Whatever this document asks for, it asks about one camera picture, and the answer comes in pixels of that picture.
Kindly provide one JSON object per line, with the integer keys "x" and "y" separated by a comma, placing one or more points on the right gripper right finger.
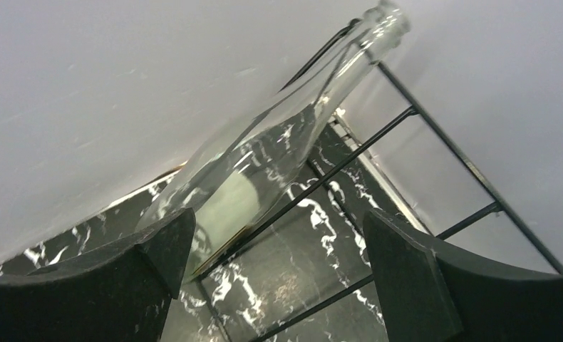
{"x": 430, "y": 290}

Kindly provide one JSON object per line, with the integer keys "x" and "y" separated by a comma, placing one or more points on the clear round glass bottle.
{"x": 239, "y": 174}

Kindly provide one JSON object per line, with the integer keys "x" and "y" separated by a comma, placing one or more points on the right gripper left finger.
{"x": 120, "y": 291}

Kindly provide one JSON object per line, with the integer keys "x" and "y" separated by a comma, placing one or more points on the black wire wine rack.
{"x": 489, "y": 150}

